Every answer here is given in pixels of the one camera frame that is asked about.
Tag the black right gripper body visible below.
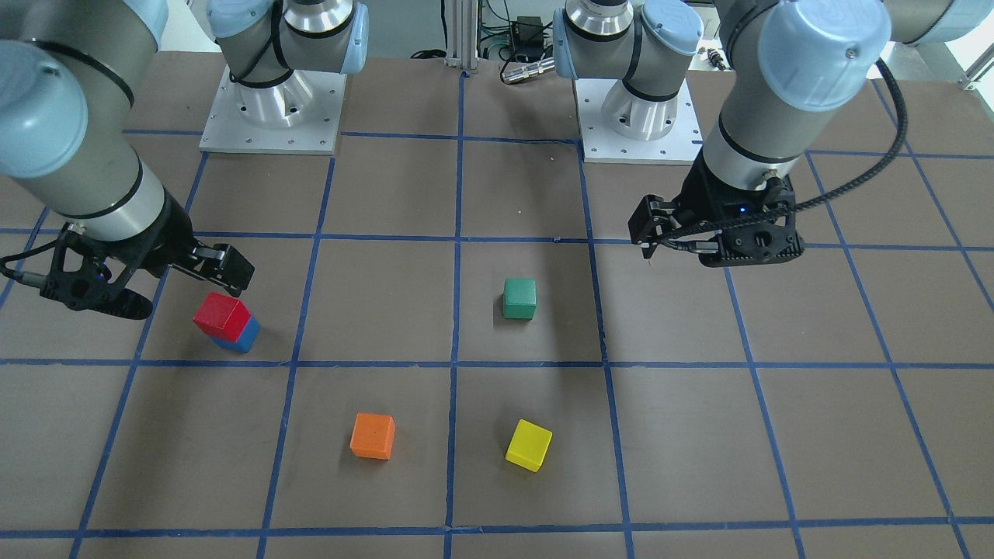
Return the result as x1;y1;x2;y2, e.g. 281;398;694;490
40;194;196;321

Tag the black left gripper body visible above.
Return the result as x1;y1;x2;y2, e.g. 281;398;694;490
676;148;804;268

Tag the red wooden block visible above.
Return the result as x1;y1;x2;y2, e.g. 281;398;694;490
193;291;252;342

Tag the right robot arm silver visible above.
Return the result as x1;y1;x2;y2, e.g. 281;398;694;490
1;1;370;321

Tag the blue wooden block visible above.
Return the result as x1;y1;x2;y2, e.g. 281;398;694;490
209;314;260;353

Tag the green wooden block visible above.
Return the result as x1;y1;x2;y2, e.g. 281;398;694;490
502;277;537;321

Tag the orange wooden block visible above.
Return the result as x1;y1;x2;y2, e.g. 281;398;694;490
350;411;395;460

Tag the yellow wooden block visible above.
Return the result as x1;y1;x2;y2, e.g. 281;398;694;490
505;418;553;473

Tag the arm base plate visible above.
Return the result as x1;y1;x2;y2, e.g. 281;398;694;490
575;79;703;165
200;70;347;155

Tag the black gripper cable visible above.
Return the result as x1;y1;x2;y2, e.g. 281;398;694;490
660;58;909;253

